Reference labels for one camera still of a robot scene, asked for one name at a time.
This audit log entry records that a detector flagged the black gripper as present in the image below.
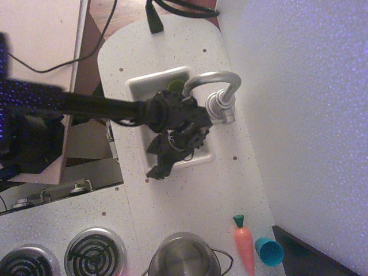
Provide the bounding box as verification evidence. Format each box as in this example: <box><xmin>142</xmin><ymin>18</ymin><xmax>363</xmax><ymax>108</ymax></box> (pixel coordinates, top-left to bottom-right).
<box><xmin>144</xmin><ymin>89</ymin><xmax>212</xmax><ymax>180</ymax></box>

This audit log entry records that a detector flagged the silver curved faucet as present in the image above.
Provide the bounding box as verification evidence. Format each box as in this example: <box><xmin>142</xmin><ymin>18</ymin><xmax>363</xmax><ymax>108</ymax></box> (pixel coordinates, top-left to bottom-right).
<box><xmin>182</xmin><ymin>71</ymin><xmax>242</xmax><ymax>125</ymax></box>

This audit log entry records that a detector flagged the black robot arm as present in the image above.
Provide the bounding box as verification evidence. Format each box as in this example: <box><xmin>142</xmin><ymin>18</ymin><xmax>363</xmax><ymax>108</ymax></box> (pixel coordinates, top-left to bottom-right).
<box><xmin>1</xmin><ymin>34</ymin><xmax>212</xmax><ymax>181</ymax></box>

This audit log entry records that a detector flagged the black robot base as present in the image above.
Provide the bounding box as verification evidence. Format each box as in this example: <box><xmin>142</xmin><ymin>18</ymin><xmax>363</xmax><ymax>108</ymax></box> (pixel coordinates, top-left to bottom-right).
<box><xmin>1</xmin><ymin>110</ymin><xmax>64</xmax><ymax>191</ymax></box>

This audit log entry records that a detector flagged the green cup in sink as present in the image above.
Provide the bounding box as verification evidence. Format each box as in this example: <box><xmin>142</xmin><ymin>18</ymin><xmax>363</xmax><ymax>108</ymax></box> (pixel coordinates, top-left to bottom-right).
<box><xmin>167</xmin><ymin>79</ymin><xmax>185</xmax><ymax>93</ymax></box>

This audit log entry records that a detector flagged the stainless steel pot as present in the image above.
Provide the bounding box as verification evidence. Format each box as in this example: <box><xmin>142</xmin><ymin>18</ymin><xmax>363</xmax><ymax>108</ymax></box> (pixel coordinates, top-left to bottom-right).
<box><xmin>142</xmin><ymin>232</ymin><xmax>234</xmax><ymax>276</ymax></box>

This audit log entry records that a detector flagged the orange toy carrot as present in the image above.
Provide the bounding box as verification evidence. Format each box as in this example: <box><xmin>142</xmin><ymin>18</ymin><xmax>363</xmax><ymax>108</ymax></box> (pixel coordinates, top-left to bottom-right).
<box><xmin>233</xmin><ymin>215</ymin><xmax>255</xmax><ymax>276</ymax></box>

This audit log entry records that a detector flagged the right stove burner coil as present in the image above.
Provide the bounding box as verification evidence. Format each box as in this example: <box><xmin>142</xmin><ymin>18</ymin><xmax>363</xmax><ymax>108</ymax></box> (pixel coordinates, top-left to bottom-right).
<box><xmin>64</xmin><ymin>227</ymin><xmax>127</xmax><ymax>275</ymax></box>

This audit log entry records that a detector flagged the stove burner coil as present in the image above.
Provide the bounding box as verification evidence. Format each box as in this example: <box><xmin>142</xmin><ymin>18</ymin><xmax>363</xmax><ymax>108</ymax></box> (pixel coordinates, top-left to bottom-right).
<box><xmin>1</xmin><ymin>244</ymin><xmax>60</xmax><ymax>276</ymax></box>
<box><xmin>64</xmin><ymin>227</ymin><xmax>127</xmax><ymax>275</ymax></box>

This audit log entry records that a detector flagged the teal plastic cup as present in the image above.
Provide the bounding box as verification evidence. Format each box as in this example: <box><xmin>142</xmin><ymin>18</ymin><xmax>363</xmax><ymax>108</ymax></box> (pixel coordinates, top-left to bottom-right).
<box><xmin>255</xmin><ymin>237</ymin><xmax>285</xmax><ymax>267</ymax></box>

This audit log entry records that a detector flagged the left stove burner coil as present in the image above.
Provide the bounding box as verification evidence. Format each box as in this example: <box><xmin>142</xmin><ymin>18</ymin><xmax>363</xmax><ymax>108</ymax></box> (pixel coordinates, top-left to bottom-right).
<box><xmin>1</xmin><ymin>244</ymin><xmax>60</xmax><ymax>276</ymax></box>

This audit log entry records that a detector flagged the black cable on table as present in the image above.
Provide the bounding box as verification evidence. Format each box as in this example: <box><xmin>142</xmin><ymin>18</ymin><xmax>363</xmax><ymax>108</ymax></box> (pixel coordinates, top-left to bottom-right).
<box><xmin>5</xmin><ymin>0</ymin><xmax>118</xmax><ymax>74</ymax></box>

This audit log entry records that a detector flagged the black strap with cable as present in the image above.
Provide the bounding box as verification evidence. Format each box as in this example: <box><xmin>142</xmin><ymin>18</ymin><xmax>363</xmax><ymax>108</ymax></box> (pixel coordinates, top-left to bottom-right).
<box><xmin>145</xmin><ymin>0</ymin><xmax>221</xmax><ymax>34</ymax></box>

